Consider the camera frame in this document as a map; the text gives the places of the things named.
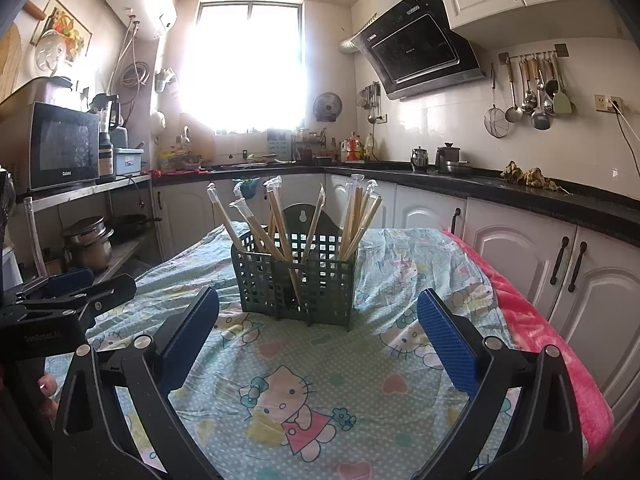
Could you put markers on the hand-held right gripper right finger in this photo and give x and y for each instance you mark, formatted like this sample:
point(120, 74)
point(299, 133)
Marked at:
point(447, 345)

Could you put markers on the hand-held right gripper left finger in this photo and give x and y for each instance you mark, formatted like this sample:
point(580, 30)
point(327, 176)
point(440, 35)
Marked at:
point(190, 340)

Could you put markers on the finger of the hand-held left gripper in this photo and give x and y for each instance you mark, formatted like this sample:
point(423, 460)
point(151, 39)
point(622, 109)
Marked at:
point(110, 292)
point(70, 280)

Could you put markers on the dark green plastic utensil basket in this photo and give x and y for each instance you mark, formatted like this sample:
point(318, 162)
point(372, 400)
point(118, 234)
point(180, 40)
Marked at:
point(325, 285)

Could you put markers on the bunch of wooden chopsticks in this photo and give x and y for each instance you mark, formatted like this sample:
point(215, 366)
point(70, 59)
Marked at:
point(277, 220)

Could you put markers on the person's left hand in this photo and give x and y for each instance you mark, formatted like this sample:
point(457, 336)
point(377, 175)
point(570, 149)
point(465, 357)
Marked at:
point(48, 392)

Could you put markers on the stacked steel pots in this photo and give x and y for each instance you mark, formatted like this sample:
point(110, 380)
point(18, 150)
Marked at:
point(90, 250)

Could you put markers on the black frying pan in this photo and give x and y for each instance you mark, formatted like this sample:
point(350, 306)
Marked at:
point(127, 225)

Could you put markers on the metal storage shelf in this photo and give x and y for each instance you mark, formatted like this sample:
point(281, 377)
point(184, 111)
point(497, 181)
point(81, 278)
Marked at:
point(75, 195)

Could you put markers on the pink blanket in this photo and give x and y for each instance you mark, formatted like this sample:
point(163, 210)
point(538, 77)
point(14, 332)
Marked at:
point(540, 330)

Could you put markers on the cartoon printed tablecloth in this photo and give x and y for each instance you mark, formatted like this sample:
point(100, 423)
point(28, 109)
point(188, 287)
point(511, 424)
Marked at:
point(350, 360)

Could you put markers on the white base cabinets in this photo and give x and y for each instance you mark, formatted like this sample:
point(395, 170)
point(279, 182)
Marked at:
point(515, 250)

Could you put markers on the black blender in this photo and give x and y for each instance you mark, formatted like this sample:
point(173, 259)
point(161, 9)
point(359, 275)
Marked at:
point(107, 110)
point(106, 155)

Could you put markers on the grey-blue plastic bin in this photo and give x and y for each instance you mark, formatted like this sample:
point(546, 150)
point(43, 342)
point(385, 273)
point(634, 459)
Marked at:
point(129, 162)

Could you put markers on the black microwave oven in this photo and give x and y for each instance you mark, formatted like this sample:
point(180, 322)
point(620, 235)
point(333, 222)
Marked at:
point(60, 145)

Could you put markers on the blue hanging bin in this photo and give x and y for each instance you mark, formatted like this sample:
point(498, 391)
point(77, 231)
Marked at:
point(247, 189)

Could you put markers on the steel bowl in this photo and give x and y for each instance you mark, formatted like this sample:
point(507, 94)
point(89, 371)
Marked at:
point(459, 168)

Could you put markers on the ginger roots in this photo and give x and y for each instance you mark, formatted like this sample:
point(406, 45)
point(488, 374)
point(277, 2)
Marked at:
point(527, 176)

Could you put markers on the steel teapot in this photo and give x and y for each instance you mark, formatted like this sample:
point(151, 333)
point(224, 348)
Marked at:
point(420, 159)

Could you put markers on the dark lidded pot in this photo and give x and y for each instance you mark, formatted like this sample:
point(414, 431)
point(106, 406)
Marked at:
point(446, 156)

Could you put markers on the black kitchen countertop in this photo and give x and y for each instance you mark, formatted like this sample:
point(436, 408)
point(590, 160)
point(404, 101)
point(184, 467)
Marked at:
point(575, 200)

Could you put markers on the small drawer organizer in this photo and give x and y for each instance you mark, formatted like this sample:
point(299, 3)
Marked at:
point(279, 144)

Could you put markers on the group of condiment bottles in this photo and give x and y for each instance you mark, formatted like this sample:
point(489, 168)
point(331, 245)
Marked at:
point(356, 150)

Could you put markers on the steel ladle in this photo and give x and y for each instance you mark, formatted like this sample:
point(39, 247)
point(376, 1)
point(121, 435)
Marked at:
point(512, 114)

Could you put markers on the bunch of hanging spoons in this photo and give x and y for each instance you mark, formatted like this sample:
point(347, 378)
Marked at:
point(540, 120)

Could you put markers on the framed fruit picture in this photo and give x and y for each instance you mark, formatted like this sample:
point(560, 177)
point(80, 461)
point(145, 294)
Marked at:
point(62, 27)

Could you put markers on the kitchen window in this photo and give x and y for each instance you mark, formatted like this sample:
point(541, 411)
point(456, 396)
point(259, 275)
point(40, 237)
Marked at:
point(245, 65)

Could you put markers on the green spatula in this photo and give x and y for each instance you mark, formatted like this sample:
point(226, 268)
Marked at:
point(563, 102)

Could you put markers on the black range hood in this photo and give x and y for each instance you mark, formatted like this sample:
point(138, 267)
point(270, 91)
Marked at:
point(420, 50)

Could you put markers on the white wall fixture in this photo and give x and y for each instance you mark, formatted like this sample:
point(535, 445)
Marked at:
point(165, 80)

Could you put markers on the small round wall fan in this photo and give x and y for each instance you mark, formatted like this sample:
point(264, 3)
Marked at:
point(328, 106)

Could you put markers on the wall power socket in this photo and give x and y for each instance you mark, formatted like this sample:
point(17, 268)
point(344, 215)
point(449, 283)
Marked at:
point(602, 103)

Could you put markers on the metal utensil rail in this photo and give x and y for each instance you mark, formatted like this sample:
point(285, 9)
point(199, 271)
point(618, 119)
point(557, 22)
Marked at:
point(562, 50)

